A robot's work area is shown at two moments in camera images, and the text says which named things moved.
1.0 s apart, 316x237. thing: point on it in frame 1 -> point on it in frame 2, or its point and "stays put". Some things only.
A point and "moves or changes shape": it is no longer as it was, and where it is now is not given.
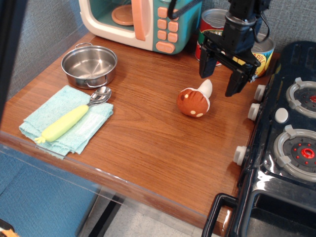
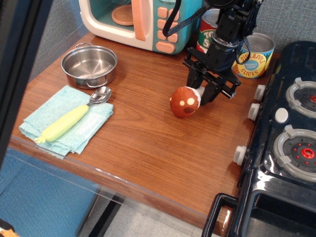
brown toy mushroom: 195,102 moves or changes shape
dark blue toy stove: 276,194 stays put
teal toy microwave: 145,23 stays put
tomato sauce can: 211,19 stays put
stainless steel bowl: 88,66 stays put
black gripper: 236,45 -> 216,64
